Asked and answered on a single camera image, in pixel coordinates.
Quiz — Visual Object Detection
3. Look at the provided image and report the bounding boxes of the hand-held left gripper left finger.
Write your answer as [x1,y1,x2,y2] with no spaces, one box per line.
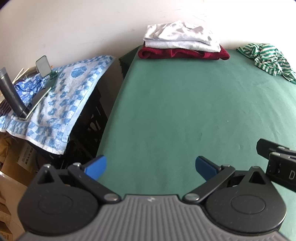
[35,155,121,205]

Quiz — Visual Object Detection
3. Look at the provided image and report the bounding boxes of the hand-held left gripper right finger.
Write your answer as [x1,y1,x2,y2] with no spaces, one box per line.
[183,156,270,205]

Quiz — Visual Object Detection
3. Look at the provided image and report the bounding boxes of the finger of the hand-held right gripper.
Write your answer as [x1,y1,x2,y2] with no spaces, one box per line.
[256,138,296,160]

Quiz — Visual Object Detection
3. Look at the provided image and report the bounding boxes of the green white striped shirt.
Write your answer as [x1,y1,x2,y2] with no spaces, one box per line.
[236,43,296,84]

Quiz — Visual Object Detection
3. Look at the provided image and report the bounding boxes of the black plastic crate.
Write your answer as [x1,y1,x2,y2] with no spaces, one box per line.
[35,67,125,173]

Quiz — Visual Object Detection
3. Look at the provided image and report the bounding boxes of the green table cloth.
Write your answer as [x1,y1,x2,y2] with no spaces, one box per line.
[97,45,296,241]

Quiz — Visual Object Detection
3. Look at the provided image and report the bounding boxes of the blue patterned towel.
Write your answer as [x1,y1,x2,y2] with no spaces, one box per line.
[0,55,116,155]

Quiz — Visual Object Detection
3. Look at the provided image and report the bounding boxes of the cardboard box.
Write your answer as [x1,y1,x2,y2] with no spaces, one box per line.
[0,132,41,241]

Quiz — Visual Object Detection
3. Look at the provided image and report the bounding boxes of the blue floral cloth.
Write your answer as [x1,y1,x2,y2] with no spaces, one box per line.
[14,74,48,105]

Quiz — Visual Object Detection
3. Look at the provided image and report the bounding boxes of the grey tube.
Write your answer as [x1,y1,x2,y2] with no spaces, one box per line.
[0,67,33,118]

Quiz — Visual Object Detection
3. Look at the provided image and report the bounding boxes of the small standing mirror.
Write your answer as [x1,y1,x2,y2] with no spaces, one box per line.
[35,56,58,78]

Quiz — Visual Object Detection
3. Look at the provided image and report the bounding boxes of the wooden sticks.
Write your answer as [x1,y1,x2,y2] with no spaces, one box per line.
[13,67,37,82]

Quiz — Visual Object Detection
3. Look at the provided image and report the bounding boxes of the dark red folded sweater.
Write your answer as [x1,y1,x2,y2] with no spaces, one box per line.
[138,45,230,61]

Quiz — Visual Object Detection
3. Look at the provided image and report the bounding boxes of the white folded towel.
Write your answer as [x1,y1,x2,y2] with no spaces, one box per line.
[144,40,221,53]

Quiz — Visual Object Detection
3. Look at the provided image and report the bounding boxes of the white folded shirt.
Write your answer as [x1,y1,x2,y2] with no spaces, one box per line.
[143,21,221,45]

